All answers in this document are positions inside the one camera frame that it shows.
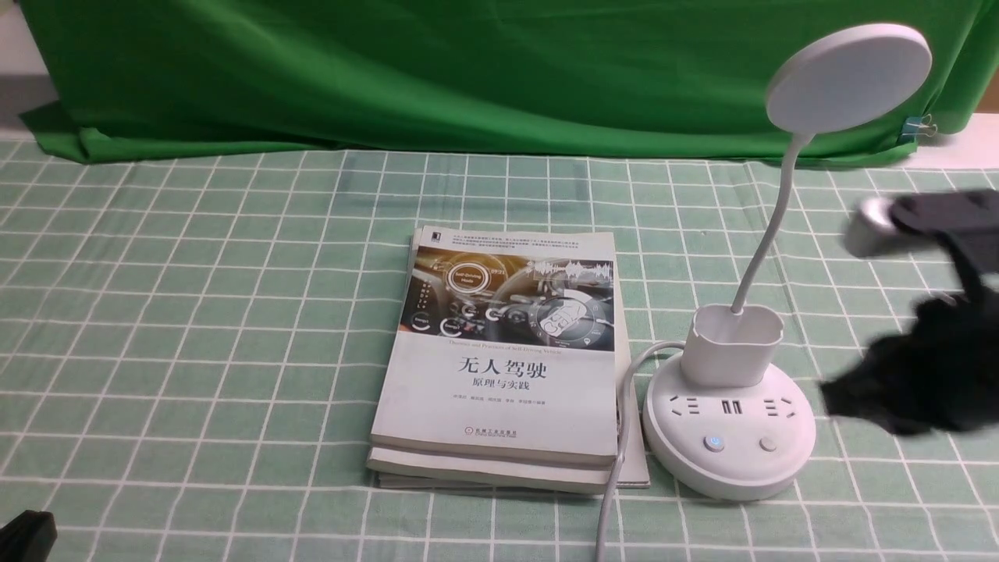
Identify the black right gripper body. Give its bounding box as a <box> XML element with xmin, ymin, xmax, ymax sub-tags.
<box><xmin>958</xmin><ymin>234</ymin><xmax>998</xmax><ymax>306</ymax></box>

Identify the right gripper black finger with grey tip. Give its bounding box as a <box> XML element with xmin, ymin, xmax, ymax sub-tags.
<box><xmin>843</xmin><ymin>190</ymin><xmax>998</xmax><ymax>259</ymax></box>

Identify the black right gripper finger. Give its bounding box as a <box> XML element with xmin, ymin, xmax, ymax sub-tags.
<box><xmin>819</xmin><ymin>293</ymin><xmax>998</xmax><ymax>437</ymax></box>

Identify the white desk lamp with socket base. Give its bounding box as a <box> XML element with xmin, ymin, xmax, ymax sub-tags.
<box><xmin>642</xmin><ymin>23</ymin><xmax>933</xmax><ymax>501</ymax></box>

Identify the blue binder clip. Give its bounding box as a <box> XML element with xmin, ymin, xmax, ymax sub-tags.
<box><xmin>898</xmin><ymin>114</ymin><xmax>938</xmax><ymax>144</ymax></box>

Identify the top self-driving textbook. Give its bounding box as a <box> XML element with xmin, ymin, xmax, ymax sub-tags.
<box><xmin>370</xmin><ymin>226</ymin><xmax>620</xmax><ymax>468</ymax></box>

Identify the middle book in stack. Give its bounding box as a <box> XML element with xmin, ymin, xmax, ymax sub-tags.
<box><xmin>365</xmin><ymin>447</ymin><xmax>611</xmax><ymax>495</ymax></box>

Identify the green checkered tablecloth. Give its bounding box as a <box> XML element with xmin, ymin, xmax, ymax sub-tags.
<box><xmin>1</xmin><ymin>140</ymin><xmax>998</xmax><ymax>561</ymax></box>

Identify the green backdrop cloth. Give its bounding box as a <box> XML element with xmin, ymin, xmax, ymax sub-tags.
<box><xmin>20</xmin><ymin>1</ymin><xmax>997</xmax><ymax>165</ymax></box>

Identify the black object at corner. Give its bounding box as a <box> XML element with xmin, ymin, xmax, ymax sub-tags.
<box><xmin>1</xmin><ymin>510</ymin><xmax>58</xmax><ymax>562</ymax></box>

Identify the white lamp power cable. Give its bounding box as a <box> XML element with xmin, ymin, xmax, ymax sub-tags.
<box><xmin>594</xmin><ymin>340</ymin><xmax>688</xmax><ymax>562</ymax></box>

